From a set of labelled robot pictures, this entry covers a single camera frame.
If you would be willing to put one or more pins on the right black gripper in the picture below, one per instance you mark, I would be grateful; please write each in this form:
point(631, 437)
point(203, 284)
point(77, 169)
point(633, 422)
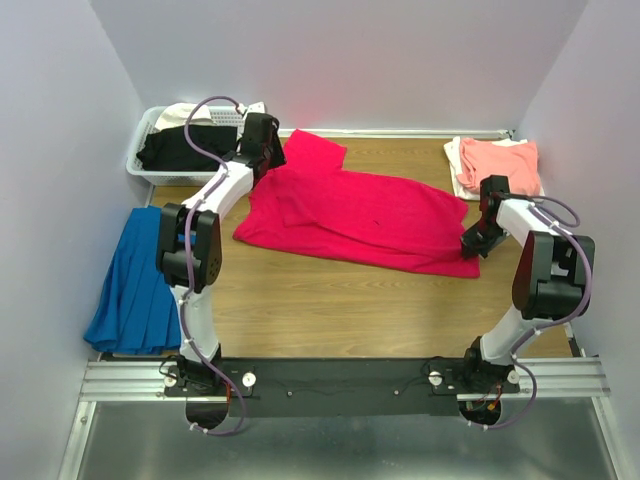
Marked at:
point(471, 247)

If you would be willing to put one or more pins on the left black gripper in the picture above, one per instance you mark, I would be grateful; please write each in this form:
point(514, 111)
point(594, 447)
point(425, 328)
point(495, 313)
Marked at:
point(279, 158)

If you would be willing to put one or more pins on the red t shirt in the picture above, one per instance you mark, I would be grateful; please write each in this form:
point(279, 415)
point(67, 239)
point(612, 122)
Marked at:
point(313, 206)

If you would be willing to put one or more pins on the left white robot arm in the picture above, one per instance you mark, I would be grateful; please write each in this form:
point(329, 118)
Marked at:
point(189, 250)

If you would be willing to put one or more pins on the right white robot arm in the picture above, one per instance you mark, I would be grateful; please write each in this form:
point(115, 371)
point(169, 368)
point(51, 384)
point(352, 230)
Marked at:
point(552, 283)

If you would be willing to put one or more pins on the white plastic laundry basket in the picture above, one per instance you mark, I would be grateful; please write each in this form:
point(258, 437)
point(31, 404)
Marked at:
point(223, 114)

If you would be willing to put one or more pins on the pink folded t shirt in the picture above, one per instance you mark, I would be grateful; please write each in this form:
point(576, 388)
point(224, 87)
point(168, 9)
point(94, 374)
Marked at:
point(481, 159)

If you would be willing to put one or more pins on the black t shirt in basket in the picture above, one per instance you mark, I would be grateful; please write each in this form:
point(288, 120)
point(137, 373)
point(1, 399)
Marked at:
point(168, 150)

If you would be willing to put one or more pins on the cream t shirt in basket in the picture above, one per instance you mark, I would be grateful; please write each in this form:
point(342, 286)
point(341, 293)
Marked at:
point(177, 114)

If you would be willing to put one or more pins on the white folded t shirt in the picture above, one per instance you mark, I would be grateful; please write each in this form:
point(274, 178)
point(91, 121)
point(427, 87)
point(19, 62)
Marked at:
point(451, 150)

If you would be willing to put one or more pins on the blue pleated cloth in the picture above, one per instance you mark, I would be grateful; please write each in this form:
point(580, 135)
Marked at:
point(137, 312)

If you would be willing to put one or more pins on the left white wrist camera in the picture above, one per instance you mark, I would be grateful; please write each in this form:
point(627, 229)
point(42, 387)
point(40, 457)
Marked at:
point(258, 107)

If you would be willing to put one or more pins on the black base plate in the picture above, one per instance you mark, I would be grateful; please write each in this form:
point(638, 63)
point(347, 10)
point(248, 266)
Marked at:
point(253, 388)

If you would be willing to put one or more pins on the aluminium rail frame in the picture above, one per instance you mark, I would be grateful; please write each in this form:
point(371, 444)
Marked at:
point(557, 426)

